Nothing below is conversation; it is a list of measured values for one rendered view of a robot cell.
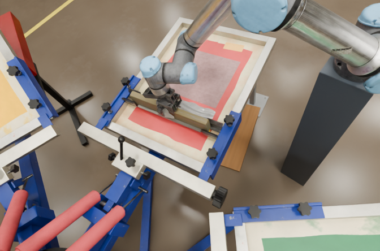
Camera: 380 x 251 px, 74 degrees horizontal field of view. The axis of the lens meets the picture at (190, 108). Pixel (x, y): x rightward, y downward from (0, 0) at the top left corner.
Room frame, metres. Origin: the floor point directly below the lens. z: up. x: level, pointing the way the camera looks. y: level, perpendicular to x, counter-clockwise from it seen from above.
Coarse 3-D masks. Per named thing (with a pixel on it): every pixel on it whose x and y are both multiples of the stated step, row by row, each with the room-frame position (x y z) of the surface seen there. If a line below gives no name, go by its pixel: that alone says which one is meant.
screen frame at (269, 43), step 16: (176, 32) 1.17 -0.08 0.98; (224, 32) 1.03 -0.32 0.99; (240, 32) 0.99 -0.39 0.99; (160, 48) 1.08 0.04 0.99; (272, 48) 0.82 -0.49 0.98; (256, 64) 0.75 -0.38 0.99; (144, 80) 0.92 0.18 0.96; (256, 80) 0.67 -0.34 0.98; (240, 96) 0.61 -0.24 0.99; (112, 128) 0.68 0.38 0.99; (144, 144) 0.54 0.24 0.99; (160, 144) 0.51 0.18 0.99; (176, 160) 0.42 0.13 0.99; (192, 160) 0.39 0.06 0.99
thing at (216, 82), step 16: (208, 64) 0.88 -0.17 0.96; (224, 64) 0.84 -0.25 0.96; (240, 64) 0.81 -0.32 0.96; (208, 80) 0.78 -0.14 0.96; (224, 80) 0.75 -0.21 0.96; (192, 96) 0.72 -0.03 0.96; (208, 96) 0.69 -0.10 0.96; (224, 96) 0.66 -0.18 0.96; (176, 128) 0.58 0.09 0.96; (192, 144) 0.48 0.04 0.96
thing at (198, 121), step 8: (136, 96) 0.76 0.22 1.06; (144, 104) 0.72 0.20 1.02; (152, 104) 0.68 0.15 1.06; (176, 112) 0.60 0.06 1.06; (184, 112) 0.58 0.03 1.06; (184, 120) 0.57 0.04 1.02; (192, 120) 0.54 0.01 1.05; (200, 120) 0.52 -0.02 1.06; (208, 120) 0.51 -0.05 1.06; (200, 128) 0.52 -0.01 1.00; (208, 128) 0.50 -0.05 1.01
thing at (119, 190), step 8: (120, 176) 0.41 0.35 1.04; (128, 176) 0.40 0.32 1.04; (112, 184) 0.39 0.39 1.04; (120, 184) 0.38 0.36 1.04; (128, 184) 0.37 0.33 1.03; (112, 192) 0.36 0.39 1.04; (120, 192) 0.35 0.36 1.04; (128, 192) 0.35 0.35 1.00; (112, 200) 0.33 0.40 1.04; (120, 200) 0.33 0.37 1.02
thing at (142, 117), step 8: (208, 40) 1.05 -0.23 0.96; (200, 48) 1.01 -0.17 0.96; (208, 48) 0.99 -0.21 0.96; (200, 56) 0.95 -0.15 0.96; (208, 56) 0.94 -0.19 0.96; (200, 64) 0.90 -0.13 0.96; (176, 88) 0.80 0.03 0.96; (184, 88) 0.78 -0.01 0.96; (184, 96) 0.74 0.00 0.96; (136, 112) 0.74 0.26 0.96; (144, 112) 0.73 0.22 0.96; (136, 120) 0.70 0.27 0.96; (144, 120) 0.68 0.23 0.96; (152, 120) 0.67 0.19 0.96; (160, 120) 0.65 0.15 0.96; (168, 120) 0.64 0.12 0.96; (152, 128) 0.62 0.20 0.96; (160, 128) 0.61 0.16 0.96
